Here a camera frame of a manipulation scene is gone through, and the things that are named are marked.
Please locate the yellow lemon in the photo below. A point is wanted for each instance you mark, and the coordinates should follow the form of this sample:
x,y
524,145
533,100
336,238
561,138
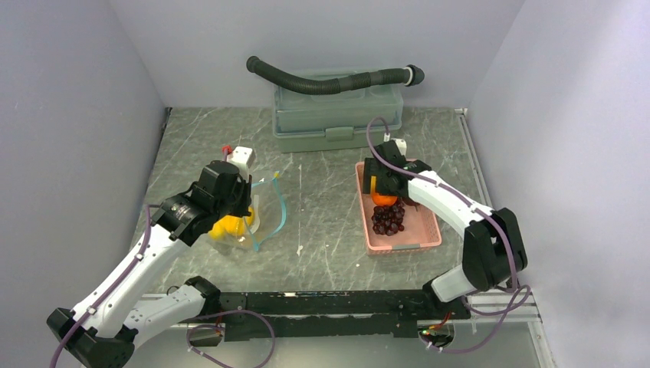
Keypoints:
x,y
217,232

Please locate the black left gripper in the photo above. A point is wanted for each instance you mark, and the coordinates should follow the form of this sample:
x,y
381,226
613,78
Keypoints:
x,y
245,188

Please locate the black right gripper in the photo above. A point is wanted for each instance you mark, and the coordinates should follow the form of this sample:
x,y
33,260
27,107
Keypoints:
x,y
371,169

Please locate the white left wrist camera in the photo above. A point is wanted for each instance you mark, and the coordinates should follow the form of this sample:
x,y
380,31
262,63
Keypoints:
x,y
242,157

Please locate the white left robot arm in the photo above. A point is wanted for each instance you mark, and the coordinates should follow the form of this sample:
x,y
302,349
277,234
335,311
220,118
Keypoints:
x,y
108,325

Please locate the dark red grape bunch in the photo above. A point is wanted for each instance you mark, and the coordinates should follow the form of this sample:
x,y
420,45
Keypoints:
x,y
388,220

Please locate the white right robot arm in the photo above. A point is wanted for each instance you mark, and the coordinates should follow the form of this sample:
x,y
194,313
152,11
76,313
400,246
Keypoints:
x,y
493,249

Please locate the green plastic storage box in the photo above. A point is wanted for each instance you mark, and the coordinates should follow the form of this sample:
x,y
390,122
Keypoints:
x,y
307,123

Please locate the clear zip top bag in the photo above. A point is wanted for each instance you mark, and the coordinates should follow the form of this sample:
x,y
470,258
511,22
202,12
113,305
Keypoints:
x,y
270,209

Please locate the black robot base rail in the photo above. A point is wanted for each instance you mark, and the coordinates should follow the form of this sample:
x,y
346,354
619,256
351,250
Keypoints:
x,y
398,313

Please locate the dark red plum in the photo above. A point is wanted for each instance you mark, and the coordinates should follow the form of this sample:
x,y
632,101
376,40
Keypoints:
x,y
410,202

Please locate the orange fruit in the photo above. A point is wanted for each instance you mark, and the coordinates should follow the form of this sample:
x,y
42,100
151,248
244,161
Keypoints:
x,y
383,200

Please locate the yellow bell pepper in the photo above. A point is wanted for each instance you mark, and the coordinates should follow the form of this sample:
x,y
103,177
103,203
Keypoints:
x,y
238,226

